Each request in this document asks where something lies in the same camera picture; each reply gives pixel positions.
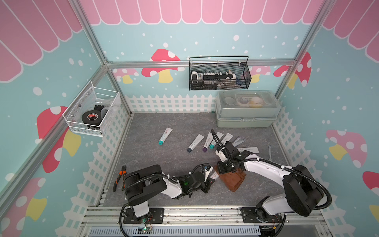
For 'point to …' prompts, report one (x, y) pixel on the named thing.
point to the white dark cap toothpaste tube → (196, 142)
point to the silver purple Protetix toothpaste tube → (239, 140)
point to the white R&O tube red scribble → (227, 138)
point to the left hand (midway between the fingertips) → (212, 182)
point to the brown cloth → (233, 179)
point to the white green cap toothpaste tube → (211, 146)
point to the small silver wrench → (270, 159)
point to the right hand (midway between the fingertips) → (217, 169)
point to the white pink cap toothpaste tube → (214, 176)
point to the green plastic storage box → (246, 108)
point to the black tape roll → (92, 117)
